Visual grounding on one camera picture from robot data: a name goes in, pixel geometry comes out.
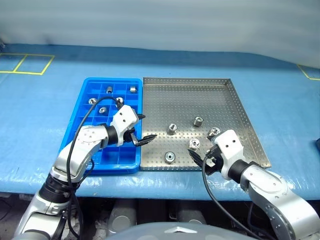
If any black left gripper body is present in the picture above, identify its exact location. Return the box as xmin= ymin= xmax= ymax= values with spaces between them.
xmin=121 ymin=127 xmax=141 ymax=148

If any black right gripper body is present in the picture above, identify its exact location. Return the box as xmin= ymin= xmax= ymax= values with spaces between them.
xmin=206 ymin=145 xmax=225 ymax=174

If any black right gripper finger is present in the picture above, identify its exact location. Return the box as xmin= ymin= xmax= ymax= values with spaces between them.
xmin=187 ymin=149 xmax=206 ymax=167
xmin=204 ymin=165 xmax=219 ymax=177

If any blue compartment tray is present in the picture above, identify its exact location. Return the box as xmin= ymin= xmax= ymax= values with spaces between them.
xmin=58 ymin=76 xmax=144 ymax=175

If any metal nut right side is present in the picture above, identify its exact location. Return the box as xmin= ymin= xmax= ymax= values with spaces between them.
xmin=206 ymin=126 xmax=220 ymax=140

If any metal nut tray centre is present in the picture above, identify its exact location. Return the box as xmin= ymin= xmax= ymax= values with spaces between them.
xmin=166 ymin=123 xmax=178 ymax=136

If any perforated metal tray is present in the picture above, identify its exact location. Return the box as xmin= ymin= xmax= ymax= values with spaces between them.
xmin=139 ymin=76 xmax=273 ymax=173

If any grey rounded cylinder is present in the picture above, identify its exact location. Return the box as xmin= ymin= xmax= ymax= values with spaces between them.
xmin=108 ymin=199 xmax=138 ymax=236
xmin=174 ymin=207 xmax=207 ymax=226

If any grey robot torso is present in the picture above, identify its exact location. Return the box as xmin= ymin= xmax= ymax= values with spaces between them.
xmin=104 ymin=221 xmax=256 ymax=240

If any blue plastic table cover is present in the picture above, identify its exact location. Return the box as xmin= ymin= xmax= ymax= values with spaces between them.
xmin=0 ymin=43 xmax=320 ymax=201

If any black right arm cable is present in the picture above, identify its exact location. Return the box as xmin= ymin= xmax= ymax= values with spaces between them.
xmin=202 ymin=148 xmax=266 ymax=240

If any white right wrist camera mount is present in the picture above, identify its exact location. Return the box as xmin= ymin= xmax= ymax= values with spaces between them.
xmin=212 ymin=129 xmax=245 ymax=180

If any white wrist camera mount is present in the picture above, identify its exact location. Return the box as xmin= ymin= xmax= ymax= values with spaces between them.
xmin=109 ymin=104 xmax=140 ymax=147
xmin=212 ymin=129 xmax=245 ymax=180

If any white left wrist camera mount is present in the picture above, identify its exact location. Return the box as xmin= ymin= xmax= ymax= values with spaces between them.
xmin=109 ymin=104 xmax=140 ymax=147

